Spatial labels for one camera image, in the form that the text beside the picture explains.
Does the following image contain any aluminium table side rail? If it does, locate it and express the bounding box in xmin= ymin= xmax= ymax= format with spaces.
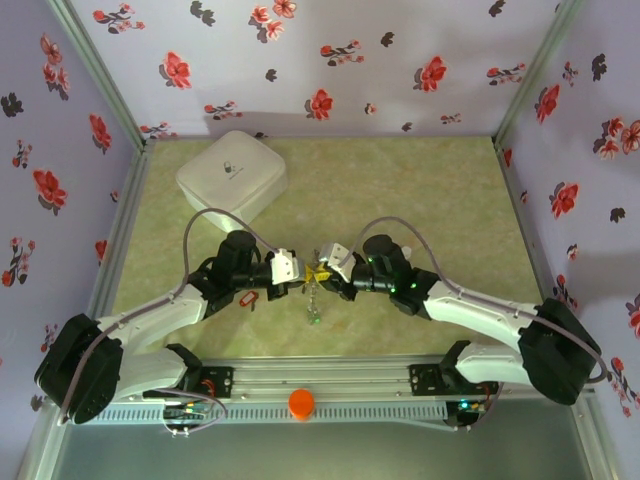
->
xmin=87 ymin=142 xmax=157 ymax=329
xmin=492 ymin=139 xmax=556 ymax=304

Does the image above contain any black mounting plate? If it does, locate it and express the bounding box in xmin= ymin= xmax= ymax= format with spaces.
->
xmin=197 ymin=366 xmax=235 ymax=400
xmin=408 ymin=363 xmax=501 ymax=397

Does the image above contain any controller circuit board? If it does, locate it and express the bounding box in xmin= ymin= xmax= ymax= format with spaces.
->
xmin=160 ymin=398 xmax=214 ymax=426
xmin=446 ymin=397 xmax=490 ymax=432

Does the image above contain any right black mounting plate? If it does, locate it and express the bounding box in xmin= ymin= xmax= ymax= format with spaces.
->
xmin=408 ymin=363 xmax=501 ymax=397

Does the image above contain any aluminium frame post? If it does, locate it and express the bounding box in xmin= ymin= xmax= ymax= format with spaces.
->
xmin=569 ymin=393 xmax=621 ymax=480
xmin=47 ymin=0 xmax=157 ymax=151
xmin=17 ymin=399 xmax=76 ymax=480
xmin=492 ymin=0 xmax=587 ymax=151

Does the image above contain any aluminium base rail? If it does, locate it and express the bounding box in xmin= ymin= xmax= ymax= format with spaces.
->
xmin=119 ymin=355 xmax=599 ymax=401

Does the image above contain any metal keyring with chain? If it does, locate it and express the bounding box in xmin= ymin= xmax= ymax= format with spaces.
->
xmin=302 ymin=248 xmax=326 ymax=326

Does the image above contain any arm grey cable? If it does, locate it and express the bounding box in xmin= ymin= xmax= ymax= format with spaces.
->
xmin=57 ymin=208 xmax=281 ymax=437
xmin=342 ymin=216 xmax=610 ymax=432

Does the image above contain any slotted grey cable duct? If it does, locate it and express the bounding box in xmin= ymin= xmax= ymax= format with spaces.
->
xmin=67 ymin=401 xmax=450 ymax=425

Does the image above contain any orange round button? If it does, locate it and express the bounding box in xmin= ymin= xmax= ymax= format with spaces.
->
xmin=288 ymin=388 xmax=316 ymax=422

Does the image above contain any white square plastic container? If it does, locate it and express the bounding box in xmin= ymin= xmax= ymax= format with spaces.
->
xmin=174 ymin=129 xmax=290 ymax=234

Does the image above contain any right controller circuit board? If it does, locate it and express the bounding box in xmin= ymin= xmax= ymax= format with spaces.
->
xmin=446 ymin=397 xmax=490 ymax=432

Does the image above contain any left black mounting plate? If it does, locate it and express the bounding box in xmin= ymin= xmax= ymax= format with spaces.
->
xmin=197 ymin=366 xmax=235 ymax=400

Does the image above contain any grey metal sheet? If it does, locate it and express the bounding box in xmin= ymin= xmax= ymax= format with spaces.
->
xmin=49 ymin=423 xmax=596 ymax=480

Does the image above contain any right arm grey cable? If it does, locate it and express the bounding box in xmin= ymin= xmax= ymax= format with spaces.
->
xmin=342 ymin=216 xmax=610 ymax=432

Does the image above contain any left arm grey cable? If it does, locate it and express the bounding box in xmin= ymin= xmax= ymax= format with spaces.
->
xmin=57 ymin=208 xmax=281 ymax=437

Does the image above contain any left controller circuit board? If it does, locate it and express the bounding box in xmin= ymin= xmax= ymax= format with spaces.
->
xmin=160 ymin=398 xmax=214 ymax=426

